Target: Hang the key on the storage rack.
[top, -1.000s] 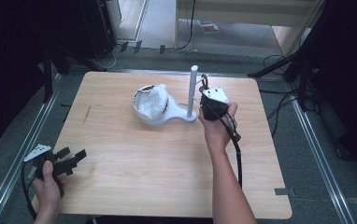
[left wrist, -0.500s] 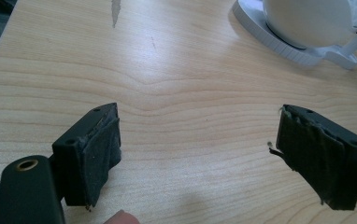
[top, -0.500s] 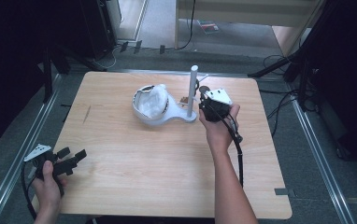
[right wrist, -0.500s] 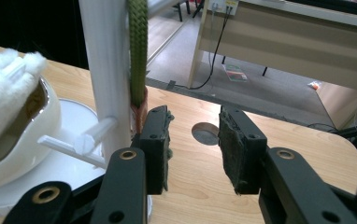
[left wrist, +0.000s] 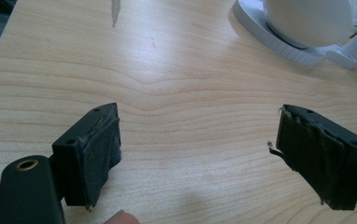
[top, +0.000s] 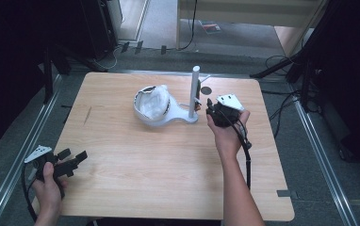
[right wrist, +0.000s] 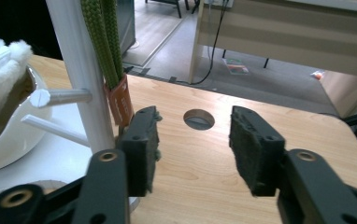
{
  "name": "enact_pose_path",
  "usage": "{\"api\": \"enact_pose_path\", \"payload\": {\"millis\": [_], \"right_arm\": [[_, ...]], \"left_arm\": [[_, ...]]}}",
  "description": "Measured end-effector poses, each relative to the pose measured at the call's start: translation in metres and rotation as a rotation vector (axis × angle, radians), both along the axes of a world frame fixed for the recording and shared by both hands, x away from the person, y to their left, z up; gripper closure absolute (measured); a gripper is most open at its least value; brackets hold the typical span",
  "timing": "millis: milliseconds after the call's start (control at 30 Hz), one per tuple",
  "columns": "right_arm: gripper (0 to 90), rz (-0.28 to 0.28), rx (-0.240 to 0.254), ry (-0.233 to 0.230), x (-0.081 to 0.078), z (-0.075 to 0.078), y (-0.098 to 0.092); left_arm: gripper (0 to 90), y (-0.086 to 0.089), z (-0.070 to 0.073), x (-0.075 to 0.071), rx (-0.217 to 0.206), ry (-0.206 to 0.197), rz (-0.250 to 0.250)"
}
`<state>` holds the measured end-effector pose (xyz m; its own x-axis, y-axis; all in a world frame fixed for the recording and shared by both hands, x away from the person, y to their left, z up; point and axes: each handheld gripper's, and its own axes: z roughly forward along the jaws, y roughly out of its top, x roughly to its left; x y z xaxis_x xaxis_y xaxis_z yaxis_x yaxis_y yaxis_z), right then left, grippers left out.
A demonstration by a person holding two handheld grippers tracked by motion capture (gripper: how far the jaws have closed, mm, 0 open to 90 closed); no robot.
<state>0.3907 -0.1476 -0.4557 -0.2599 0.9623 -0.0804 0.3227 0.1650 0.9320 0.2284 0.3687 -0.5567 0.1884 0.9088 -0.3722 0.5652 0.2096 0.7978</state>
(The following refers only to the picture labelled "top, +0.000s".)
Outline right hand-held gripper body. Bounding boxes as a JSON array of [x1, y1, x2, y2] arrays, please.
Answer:
[[206, 92, 246, 128]]

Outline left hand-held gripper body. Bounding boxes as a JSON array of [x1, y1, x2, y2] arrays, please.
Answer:
[[24, 144, 79, 183]]

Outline white key stand with bowl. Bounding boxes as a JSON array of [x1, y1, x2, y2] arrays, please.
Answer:
[[132, 65, 212, 128]]

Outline white soft plastic packet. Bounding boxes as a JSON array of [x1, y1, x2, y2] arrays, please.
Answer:
[[139, 84, 171, 121]]

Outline person's right hand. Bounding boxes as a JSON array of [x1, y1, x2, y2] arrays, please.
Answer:
[[205, 108, 252, 162]]

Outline person's left hand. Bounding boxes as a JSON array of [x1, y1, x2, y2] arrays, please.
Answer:
[[31, 161, 70, 219]]

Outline booklet on floor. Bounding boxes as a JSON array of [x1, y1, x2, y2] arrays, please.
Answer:
[[200, 20, 222, 35]]

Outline black tripod stand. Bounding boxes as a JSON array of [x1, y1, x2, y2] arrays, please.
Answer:
[[249, 46, 319, 112], [40, 43, 108, 105]]

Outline grey tape piece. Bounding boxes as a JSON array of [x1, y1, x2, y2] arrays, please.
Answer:
[[276, 189, 293, 199]]

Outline light wooden partition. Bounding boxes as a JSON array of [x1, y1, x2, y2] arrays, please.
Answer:
[[175, 0, 328, 58]]

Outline black cabinet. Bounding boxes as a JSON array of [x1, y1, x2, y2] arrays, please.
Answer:
[[79, 0, 119, 61]]

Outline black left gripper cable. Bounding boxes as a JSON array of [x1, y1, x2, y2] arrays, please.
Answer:
[[21, 163, 39, 222]]

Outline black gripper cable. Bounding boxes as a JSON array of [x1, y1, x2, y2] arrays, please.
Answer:
[[219, 109, 254, 191], [21, 163, 39, 222]]

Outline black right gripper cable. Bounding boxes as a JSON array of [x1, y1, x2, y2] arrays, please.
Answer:
[[219, 109, 254, 191]]

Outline metal floor rail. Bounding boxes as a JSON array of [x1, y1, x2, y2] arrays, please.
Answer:
[[0, 74, 63, 226], [292, 93, 360, 226]]

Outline black floor cables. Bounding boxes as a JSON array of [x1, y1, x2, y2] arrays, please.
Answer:
[[261, 55, 302, 139]]

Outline black hanging cable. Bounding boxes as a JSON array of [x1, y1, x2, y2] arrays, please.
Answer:
[[177, 0, 199, 52]]

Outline white floor cable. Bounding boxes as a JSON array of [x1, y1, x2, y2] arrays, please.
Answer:
[[92, 46, 120, 71]]

